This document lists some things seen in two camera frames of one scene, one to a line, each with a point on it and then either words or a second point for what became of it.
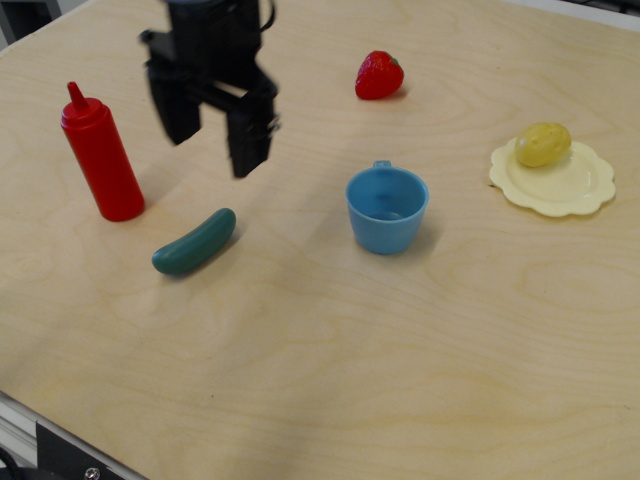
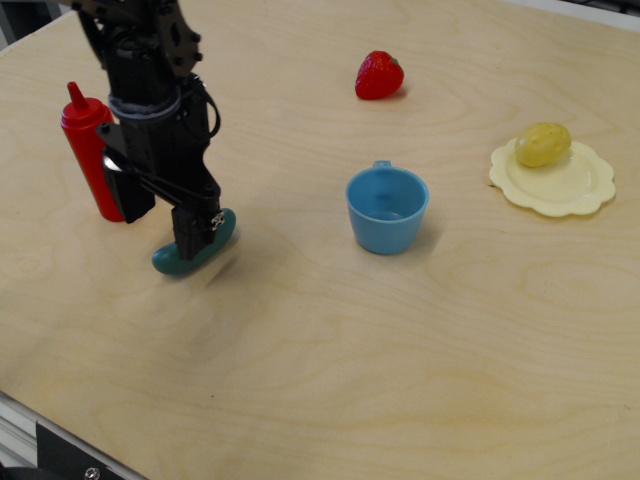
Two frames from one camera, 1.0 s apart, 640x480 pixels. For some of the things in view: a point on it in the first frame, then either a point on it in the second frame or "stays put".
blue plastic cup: x=387 y=206 stays put
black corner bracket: x=67 y=460 stays put
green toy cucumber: x=198 y=245 stays put
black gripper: x=214 y=42 -> x=164 y=142
